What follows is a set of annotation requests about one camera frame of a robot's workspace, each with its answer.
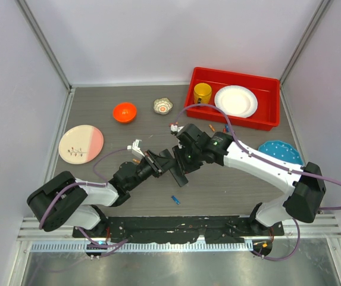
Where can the blue battery near front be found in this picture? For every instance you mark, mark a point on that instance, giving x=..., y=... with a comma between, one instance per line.
x=175, y=200

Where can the white cable duct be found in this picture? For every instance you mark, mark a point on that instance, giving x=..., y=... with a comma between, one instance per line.
x=83, y=246

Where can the orange bowl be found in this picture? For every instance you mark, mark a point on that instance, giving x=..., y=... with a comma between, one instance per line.
x=124, y=112

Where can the small floral bowl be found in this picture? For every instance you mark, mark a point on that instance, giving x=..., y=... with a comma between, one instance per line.
x=162, y=105

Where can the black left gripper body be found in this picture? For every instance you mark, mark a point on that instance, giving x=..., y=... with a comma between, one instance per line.
x=149, y=167

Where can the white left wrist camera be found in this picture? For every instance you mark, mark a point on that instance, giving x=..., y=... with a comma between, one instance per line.
x=135, y=149

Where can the blue polka dot plate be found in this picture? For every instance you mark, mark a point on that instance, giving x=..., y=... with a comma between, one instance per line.
x=282, y=151

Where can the pink cream plate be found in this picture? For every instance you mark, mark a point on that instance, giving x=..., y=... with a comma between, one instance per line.
x=81, y=144

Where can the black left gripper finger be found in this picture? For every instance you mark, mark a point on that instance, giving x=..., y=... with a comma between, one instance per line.
x=163, y=165
x=165, y=155

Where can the white paper plate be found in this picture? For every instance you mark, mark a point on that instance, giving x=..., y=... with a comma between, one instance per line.
x=236, y=101

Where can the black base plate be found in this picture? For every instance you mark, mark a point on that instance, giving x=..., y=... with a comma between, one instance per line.
x=180, y=229

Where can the red plastic bin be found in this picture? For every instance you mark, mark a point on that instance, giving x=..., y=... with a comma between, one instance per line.
x=266, y=90

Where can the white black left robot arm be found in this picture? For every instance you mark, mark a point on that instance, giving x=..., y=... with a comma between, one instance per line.
x=66, y=200

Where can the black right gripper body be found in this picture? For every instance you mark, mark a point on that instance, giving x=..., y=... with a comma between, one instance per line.
x=190, y=157

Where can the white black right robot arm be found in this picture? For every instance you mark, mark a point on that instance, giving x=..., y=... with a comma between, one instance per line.
x=302, y=188

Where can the yellow mug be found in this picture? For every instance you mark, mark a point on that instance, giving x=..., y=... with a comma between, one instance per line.
x=202, y=93

